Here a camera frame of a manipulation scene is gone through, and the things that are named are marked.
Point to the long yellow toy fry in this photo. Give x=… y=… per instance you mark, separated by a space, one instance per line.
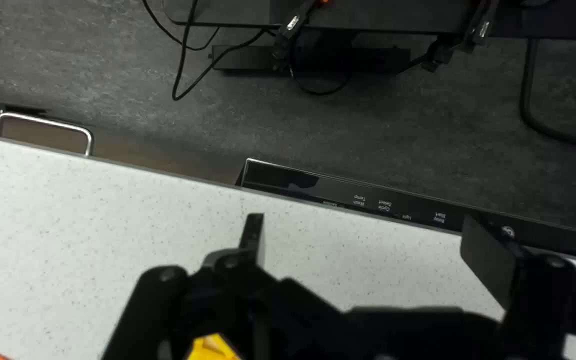
x=211 y=349

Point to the brown cabinet front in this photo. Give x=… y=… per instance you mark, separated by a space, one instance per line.
x=134 y=150

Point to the long black bar device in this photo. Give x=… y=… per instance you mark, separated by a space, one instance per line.
x=395 y=200

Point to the black desk frame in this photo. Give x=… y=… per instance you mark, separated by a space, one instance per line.
x=381 y=14

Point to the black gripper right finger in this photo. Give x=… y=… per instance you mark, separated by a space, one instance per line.
x=548 y=307

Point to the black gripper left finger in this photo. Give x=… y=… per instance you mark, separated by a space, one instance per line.
x=235 y=307

